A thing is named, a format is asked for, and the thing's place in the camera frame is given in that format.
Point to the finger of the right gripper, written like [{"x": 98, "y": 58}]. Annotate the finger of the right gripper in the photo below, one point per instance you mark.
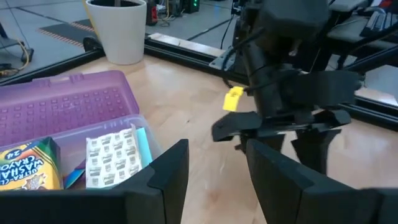
[
  {"x": 317, "y": 149},
  {"x": 272, "y": 141}
]

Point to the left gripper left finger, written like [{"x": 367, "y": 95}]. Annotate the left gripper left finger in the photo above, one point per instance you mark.
[{"x": 93, "y": 205}]

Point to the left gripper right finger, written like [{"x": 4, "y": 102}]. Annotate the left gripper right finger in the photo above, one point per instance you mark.
[{"x": 311, "y": 205}]

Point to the sticker sheet pad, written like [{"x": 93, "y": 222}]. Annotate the sticker sheet pad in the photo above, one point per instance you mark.
[{"x": 112, "y": 158}]

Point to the green crayon box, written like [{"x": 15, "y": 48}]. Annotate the green crayon box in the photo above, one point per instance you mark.
[{"x": 31, "y": 168}]

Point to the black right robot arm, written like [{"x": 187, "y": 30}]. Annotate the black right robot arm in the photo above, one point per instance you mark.
[{"x": 273, "y": 62}]

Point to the grey office chair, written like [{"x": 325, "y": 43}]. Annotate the grey office chair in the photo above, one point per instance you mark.
[{"x": 357, "y": 31}]

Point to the clear pencil case purple lid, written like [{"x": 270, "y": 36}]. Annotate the clear pencil case purple lid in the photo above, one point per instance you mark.
[{"x": 62, "y": 102}]

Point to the white plant pot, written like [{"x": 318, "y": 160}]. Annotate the white plant pot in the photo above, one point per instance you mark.
[{"x": 118, "y": 34}]

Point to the black hazard striped mat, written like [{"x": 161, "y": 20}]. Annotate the black hazard striped mat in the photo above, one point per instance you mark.
[{"x": 62, "y": 34}]

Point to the red black power station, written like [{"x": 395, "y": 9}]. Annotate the red black power station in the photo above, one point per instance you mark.
[{"x": 151, "y": 12}]

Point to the grey metal bracket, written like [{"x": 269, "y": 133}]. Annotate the grey metal bracket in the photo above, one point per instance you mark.
[{"x": 222, "y": 60}]

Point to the black table frame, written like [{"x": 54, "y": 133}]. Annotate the black table frame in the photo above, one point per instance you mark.
[{"x": 180, "y": 56}]

